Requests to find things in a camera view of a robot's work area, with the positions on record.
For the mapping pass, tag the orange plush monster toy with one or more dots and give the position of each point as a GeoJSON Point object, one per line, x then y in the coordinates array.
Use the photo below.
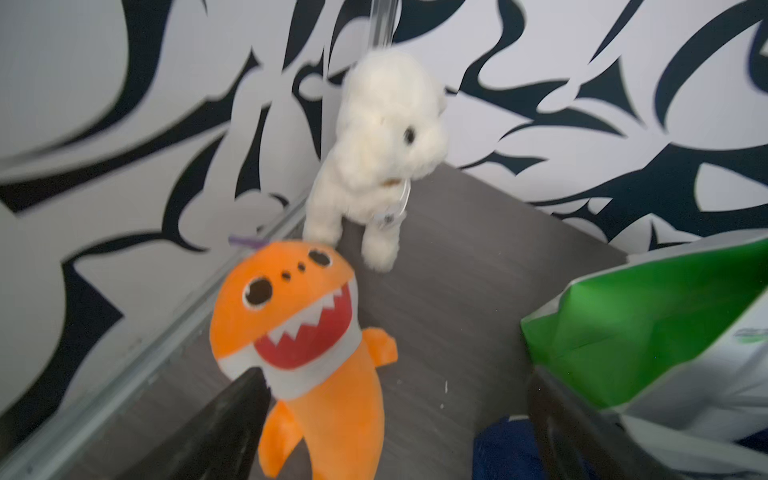
{"type": "Point", "coordinates": [291, 310]}

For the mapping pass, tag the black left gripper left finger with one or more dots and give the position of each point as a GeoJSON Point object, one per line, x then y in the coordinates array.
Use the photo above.
{"type": "Point", "coordinates": [220, 442]}

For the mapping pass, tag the green white back left bag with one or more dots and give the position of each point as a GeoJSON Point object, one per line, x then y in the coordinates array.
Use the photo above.
{"type": "Point", "coordinates": [675, 343]}

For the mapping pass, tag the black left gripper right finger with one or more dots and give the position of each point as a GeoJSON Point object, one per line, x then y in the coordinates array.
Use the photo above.
{"type": "Point", "coordinates": [573, 438]}

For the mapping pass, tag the white plush rabbit toy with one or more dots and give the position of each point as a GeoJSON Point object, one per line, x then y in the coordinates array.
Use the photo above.
{"type": "Point", "coordinates": [388, 135]}

